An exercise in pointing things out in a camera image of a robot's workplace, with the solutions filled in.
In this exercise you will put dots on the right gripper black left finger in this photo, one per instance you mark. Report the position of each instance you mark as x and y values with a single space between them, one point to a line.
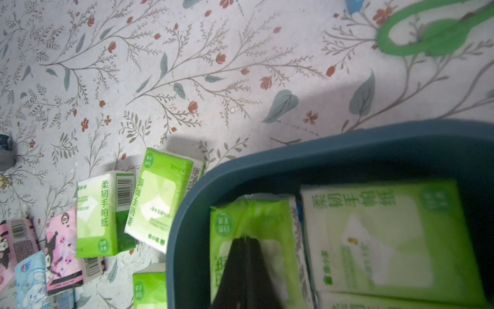
232 291

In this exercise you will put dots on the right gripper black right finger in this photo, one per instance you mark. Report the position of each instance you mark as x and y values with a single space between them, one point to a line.
260 291

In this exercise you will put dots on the green tissue pack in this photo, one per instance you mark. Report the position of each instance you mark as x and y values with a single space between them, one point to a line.
164 180
103 205
386 302
274 221
150 287
395 239

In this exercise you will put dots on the pink Kuromi tissue pack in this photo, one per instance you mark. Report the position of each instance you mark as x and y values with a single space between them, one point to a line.
64 270
18 241

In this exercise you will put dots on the blue Cinnamoroll tissue pack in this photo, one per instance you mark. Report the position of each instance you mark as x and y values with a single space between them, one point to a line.
31 286

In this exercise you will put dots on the teal storage box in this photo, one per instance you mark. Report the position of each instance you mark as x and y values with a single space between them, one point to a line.
409 152

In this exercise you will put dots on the blue white toy crib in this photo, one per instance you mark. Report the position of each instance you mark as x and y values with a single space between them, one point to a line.
354 6

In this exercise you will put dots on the rabbit figure keychain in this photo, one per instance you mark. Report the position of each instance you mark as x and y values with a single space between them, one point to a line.
7 159

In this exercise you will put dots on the green strap keychain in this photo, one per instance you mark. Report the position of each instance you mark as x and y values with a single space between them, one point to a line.
442 37

